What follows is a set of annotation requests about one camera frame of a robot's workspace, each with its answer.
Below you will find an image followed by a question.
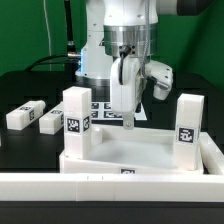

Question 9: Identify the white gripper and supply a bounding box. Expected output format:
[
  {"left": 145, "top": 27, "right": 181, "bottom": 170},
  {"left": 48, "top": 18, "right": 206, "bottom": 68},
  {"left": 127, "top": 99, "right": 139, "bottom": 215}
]
[{"left": 110, "top": 57, "right": 144, "bottom": 130}]

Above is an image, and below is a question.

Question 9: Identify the white desk top tray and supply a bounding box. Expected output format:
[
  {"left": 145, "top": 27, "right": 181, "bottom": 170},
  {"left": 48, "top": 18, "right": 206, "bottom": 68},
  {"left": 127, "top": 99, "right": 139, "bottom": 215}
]
[{"left": 59, "top": 125, "right": 204, "bottom": 175}]

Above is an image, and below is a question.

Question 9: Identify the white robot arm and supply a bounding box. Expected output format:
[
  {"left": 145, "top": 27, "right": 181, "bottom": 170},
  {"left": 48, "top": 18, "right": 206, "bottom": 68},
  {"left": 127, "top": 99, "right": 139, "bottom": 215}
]
[{"left": 76, "top": 0, "right": 213, "bottom": 130}]

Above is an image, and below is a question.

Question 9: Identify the marker tag sheet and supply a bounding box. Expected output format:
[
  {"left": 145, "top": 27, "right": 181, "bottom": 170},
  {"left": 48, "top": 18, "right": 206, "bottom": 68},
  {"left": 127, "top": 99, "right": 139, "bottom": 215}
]
[{"left": 89, "top": 100, "right": 148, "bottom": 122}]

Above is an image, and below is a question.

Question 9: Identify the white L-shaped fence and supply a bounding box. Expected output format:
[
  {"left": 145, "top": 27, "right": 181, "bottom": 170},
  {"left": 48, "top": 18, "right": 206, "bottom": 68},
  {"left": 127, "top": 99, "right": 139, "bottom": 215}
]
[{"left": 0, "top": 131, "right": 224, "bottom": 202}]

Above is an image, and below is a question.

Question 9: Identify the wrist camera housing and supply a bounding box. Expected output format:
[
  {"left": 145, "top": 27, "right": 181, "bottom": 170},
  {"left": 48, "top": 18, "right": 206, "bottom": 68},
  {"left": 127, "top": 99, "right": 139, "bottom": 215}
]
[{"left": 145, "top": 60, "right": 173, "bottom": 100}]

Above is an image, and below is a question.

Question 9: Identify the black thick cable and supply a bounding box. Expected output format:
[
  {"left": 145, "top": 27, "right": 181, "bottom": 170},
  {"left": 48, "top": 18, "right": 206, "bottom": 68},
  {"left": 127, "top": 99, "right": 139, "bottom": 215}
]
[{"left": 24, "top": 0, "right": 83, "bottom": 72}]

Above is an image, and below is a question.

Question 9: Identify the white thin cable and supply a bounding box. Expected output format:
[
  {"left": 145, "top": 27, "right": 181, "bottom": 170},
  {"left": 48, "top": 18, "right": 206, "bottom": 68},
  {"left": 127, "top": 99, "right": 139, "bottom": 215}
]
[{"left": 43, "top": 0, "right": 53, "bottom": 72}]

